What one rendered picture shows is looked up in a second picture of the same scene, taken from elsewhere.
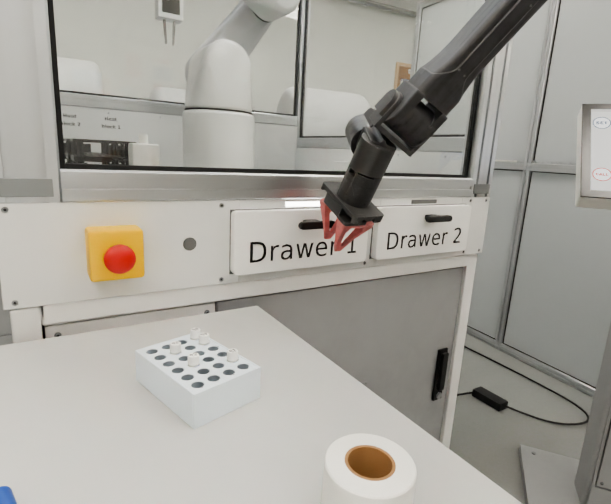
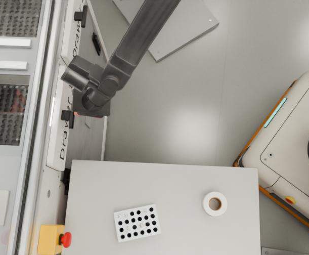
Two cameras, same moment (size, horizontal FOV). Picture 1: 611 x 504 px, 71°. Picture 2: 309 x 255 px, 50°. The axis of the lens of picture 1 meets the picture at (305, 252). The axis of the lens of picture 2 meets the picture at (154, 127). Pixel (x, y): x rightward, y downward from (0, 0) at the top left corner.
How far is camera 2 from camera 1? 85 cm
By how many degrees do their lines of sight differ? 68
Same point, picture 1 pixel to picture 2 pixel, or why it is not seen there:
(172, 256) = (49, 204)
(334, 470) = (213, 214)
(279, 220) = (58, 135)
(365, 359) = not seen: hidden behind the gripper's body
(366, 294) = not seen: hidden behind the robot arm
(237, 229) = (55, 165)
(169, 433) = (159, 240)
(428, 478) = (214, 181)
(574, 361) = not seen: outside the picture
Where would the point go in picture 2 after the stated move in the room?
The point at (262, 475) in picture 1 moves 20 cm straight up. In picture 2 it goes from (190, 222) to (197, 224)
